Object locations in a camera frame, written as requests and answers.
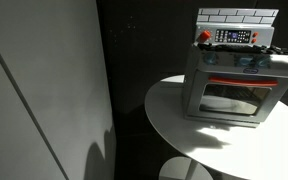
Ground black stove keypad display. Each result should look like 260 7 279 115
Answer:
214 29 252 44

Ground grey oven door with window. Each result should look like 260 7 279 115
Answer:
184 68 288 129

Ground grey toy stove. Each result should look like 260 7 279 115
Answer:
182 7 288 129

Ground blue stove knob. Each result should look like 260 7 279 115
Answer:
255 54 272 68
202 52 219 66
237 55 254 68

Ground red round stove knob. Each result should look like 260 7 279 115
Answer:
198 29 213 44

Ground orange oven door handle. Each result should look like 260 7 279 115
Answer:
207 76 280 88

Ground white round table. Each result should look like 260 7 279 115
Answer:
144 74 288 180

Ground white round table base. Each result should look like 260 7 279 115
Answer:
158 156 215 180

